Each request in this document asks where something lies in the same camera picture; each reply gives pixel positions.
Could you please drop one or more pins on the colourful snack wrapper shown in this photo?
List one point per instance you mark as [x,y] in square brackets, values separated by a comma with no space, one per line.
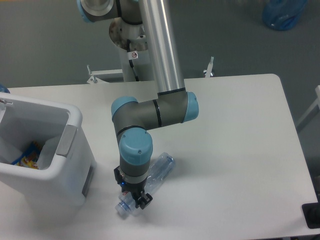
[29,158]

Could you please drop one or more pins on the white pedestal foot bracket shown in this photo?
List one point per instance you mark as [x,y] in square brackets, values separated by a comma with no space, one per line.
[101,76]

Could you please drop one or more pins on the white frame at right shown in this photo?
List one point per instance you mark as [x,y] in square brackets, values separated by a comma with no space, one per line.
[310,113]

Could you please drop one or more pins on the black object at table edge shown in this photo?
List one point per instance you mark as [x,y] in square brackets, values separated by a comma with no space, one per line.
[311,213]

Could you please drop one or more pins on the white plastic trash can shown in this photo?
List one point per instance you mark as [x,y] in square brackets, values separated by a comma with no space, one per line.
[26,119]

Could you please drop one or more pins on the blue plastic bag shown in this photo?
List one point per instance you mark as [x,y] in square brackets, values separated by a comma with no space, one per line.
[283,15]

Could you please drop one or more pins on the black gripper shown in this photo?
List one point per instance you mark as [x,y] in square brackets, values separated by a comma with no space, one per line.
[136,187]

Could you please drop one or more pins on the blue object at left edge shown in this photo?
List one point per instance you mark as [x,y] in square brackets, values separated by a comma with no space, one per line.
[4,89]

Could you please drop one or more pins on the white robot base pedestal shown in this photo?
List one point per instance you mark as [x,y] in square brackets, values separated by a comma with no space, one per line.
[131,43]

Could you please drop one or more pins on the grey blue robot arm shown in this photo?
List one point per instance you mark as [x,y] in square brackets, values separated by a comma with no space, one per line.
[132,120]

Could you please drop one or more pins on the crushed clear plastic bottle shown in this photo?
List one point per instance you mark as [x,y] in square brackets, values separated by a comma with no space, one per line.
[157,173]

